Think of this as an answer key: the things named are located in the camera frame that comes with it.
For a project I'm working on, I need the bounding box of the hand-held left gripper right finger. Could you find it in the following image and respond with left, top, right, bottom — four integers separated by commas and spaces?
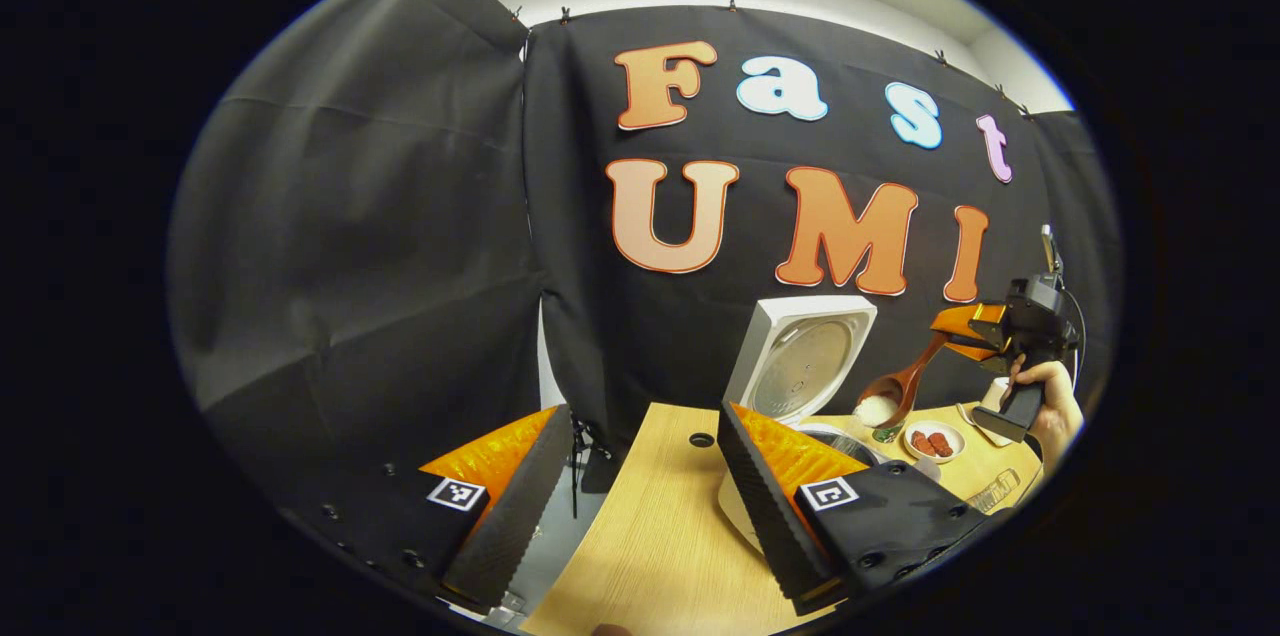
717, 401, 991, 617

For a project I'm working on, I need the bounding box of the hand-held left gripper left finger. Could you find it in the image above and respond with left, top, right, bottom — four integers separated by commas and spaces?
288, 403, 576, 617

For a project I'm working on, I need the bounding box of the brown wooden spoon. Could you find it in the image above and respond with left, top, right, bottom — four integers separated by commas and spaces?
855, 331, 951, 432

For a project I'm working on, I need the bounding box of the wire chopstick holder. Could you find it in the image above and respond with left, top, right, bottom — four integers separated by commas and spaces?
965, 469, 1023, 515

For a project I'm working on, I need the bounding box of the white rice cooker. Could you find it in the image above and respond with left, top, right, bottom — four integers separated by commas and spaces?
718, 294, 891, 557

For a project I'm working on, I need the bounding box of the white toaster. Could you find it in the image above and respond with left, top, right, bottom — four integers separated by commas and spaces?
980, 376, 1021, 417

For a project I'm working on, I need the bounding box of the white round plate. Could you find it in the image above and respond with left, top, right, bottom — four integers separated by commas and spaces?
903, 419, 967, 464

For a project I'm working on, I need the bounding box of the black tripod stand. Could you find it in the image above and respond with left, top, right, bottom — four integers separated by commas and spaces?
566, 416, 617, 519

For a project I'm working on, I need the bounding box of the black backdrop cloth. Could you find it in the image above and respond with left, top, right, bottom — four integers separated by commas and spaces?
168, 0, 1123, 517

